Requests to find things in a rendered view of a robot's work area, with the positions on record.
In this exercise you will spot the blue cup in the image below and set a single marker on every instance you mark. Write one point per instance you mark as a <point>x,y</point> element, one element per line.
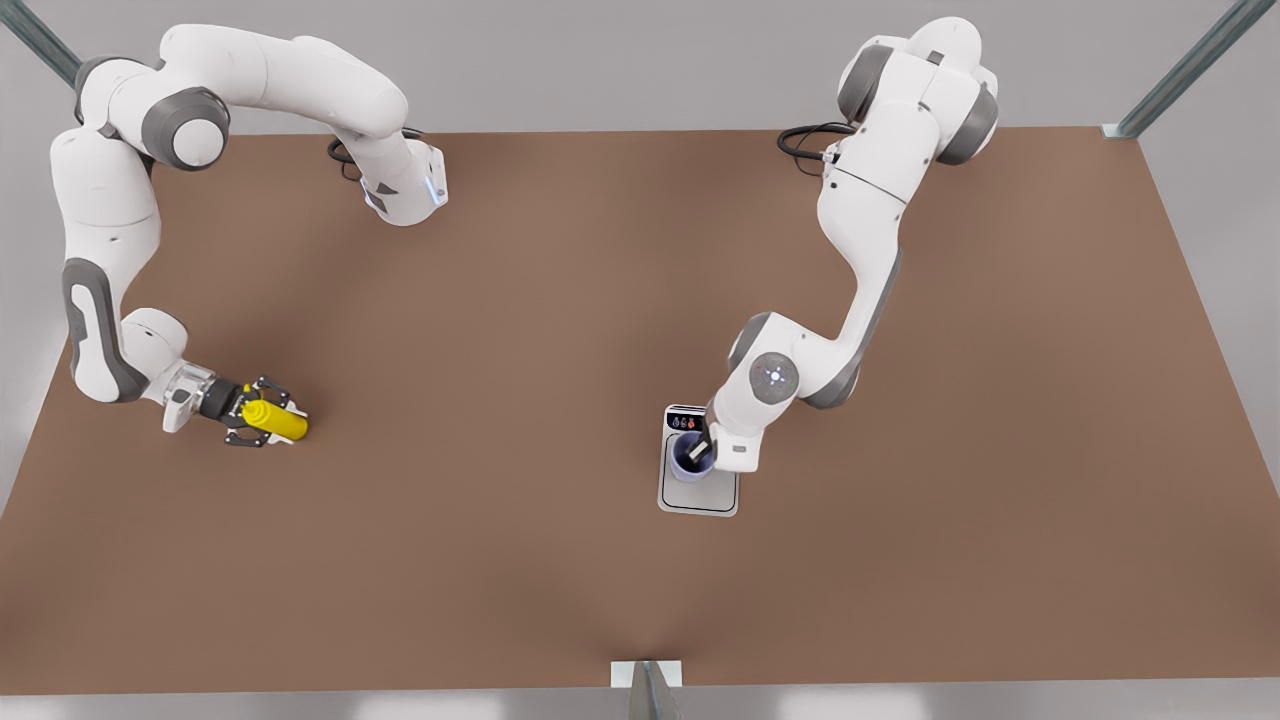
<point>686,470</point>

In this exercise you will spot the yellow sauce bottle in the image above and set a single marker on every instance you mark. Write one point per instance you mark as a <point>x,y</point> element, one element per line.
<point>280,421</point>

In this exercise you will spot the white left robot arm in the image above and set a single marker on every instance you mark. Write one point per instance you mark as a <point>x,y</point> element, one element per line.
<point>870,200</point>

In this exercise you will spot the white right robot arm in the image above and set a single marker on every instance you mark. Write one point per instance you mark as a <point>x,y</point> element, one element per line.
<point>105,190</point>

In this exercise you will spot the white digital kitchen scale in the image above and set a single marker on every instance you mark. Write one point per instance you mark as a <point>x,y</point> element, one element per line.
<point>700,495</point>

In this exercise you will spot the silver frame post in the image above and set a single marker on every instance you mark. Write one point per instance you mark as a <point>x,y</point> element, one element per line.
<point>40,40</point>
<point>648,690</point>
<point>1180,70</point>

